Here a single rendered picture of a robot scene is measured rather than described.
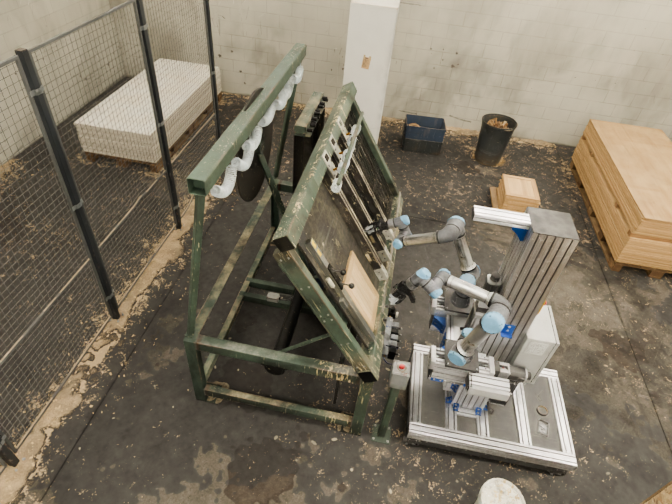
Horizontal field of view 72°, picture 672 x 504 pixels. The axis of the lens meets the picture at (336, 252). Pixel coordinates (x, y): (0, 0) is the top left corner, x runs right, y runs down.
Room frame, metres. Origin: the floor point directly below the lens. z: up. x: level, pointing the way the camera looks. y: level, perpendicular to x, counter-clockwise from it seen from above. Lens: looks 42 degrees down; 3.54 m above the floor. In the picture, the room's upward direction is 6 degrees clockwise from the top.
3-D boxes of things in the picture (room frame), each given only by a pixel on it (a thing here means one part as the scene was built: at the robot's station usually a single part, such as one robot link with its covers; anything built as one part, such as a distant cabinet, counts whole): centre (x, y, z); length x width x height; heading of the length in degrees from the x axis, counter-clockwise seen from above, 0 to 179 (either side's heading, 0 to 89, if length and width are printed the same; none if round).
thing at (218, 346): (2.97, 0.20, 0.41); 2.20 x 1.38 x 0.83; 174
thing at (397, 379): (1.84, -0.53, 0.84); 0.12 x 0.12 x 0.18; 84
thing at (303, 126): (3.74, 0.33, 1.38); 0.70 x 0.15 x 0.85; 174
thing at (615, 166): (5.35, -3.86, 0.39); 2.46 x 1.05 x 0.78; 174
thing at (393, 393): (1.84, -0.53, 0.38); 0.06 x 0.06 x 0.75; 84
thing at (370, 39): (6.51, -0.15, 1.03); 0.61 x 0.58 x 2.05; 174
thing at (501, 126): (6.51, -2.17, 0.33); 0.52 x 0.51 x 0.65; 174
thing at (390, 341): (2.29, -0.51, 0.69); 0.50 x 0.14 x 0.24; 174
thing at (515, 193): (5.20, -2.23, 0.20); 0.61 x 0.53 x 0.40; 174
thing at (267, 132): (2.92, 0.63, 1.85); 0.80 x 0.06 x 0.80; 174
